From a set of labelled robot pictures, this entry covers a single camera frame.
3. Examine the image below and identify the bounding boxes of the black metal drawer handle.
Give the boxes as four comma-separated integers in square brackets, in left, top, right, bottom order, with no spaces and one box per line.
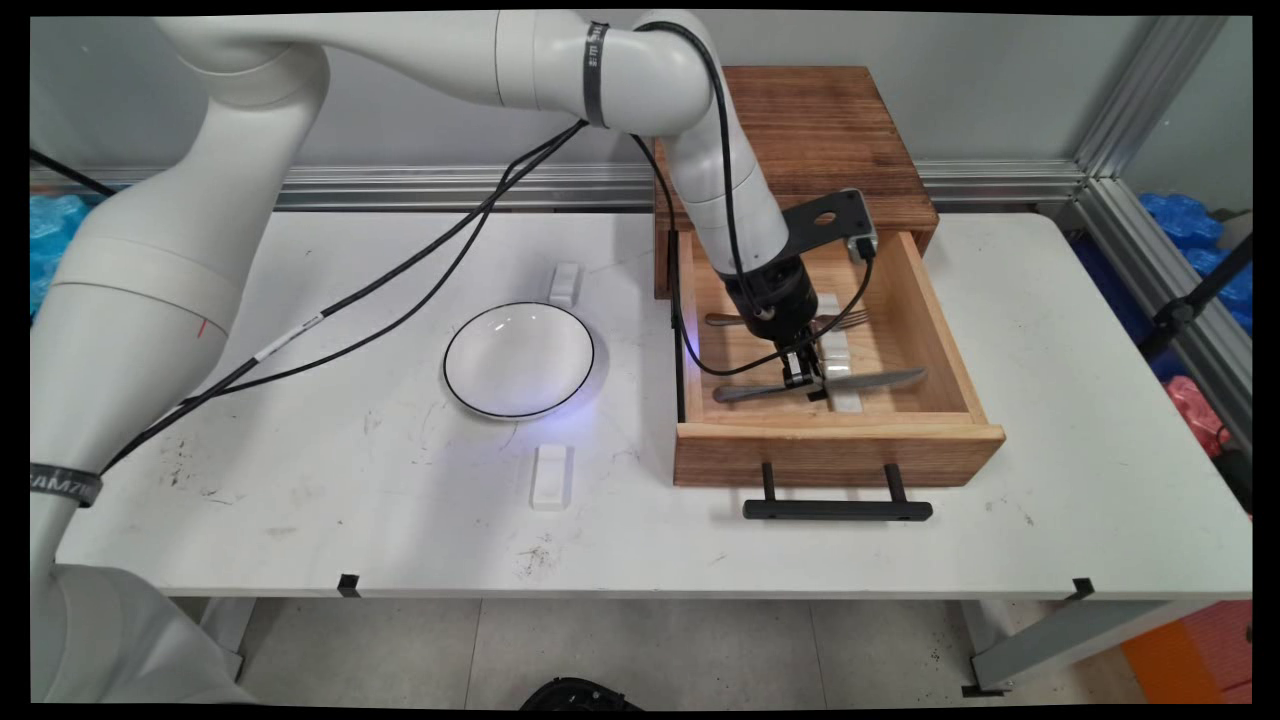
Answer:
[742,462,934,523]

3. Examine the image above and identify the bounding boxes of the light blue plastic bags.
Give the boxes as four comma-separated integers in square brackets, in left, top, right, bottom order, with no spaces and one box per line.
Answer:
[30,193,106,316]

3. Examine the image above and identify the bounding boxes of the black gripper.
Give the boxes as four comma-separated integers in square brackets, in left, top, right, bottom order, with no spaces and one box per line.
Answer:
[722,255,828,402]

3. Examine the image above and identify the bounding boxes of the black velcro strap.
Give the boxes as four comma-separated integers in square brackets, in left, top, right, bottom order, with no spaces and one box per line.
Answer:
[30,463,104,509]
[583,20,611,129]

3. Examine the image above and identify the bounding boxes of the dark wooden drawer cabinet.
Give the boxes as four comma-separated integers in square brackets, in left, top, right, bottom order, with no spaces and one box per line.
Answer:
[652,66,941,301]

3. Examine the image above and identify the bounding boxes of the horizontal aluminium frame rail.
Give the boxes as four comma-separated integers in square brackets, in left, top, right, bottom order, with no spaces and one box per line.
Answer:
[30,160,1086,213]

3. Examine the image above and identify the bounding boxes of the dark blue plastic bags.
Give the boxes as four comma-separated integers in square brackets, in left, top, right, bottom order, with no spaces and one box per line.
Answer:
[1138,192,1253,336]

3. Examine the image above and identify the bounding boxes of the upright aluminium frame post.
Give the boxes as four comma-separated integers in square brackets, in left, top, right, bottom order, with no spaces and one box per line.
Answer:
[1075,15,1231,181]

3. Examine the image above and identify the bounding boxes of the light wooden drawer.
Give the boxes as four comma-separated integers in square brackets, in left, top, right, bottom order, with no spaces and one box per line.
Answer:
[672,228,1007,489]

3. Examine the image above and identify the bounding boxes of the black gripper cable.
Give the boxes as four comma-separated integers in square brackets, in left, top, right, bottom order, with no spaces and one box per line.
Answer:
[640,20,776,321]

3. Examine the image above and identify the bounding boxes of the black camera mounting bracket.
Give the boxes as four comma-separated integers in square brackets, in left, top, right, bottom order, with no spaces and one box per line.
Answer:
[783,188,876,263]

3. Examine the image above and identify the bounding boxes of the orange box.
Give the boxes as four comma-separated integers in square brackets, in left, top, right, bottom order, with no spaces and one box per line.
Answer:
[1120,600,1253,704]

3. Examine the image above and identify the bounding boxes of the stainless steel fork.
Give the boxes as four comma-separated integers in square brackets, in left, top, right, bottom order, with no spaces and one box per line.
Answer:
[705,310,874,333]

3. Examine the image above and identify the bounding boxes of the slanted aluminium frame rail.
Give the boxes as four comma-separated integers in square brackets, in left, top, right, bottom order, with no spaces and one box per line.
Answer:
[1070,178,1253,451]

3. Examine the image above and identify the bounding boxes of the black tripod stand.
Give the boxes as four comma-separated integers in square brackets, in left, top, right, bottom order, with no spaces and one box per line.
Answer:
[1140,232,1253,361]

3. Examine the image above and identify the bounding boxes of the black round floor object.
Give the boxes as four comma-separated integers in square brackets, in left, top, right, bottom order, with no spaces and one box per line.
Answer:
[520,677,641,711]

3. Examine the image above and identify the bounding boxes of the thin black rod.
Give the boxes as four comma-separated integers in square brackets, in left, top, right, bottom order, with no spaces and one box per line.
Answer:
[30,148,116,198]

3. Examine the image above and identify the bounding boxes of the white table leg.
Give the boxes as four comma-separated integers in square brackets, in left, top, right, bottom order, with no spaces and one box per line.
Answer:
[200,598,256,681]

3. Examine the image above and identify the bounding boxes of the grey metal table leg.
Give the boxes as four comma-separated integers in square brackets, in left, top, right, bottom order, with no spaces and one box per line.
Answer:
[960,600,1216,698]

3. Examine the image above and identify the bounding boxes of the stainless steel table knife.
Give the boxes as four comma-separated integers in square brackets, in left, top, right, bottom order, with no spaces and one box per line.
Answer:
[712,368,928,405]

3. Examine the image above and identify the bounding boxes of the plain thick black cable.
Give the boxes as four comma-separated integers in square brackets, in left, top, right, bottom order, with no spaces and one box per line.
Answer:
[180,128,586,401]

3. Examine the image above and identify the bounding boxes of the red plastic bag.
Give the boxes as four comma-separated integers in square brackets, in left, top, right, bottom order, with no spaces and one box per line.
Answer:
[1163,376,1231,459]

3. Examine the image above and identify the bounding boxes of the long white ceramic cutlery rest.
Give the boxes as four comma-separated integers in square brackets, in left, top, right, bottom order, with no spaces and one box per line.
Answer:
[815,293,864,414]

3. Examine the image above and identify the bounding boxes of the white plate with black rim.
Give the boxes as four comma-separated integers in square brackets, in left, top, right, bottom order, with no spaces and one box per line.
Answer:
[443,301,597,420]

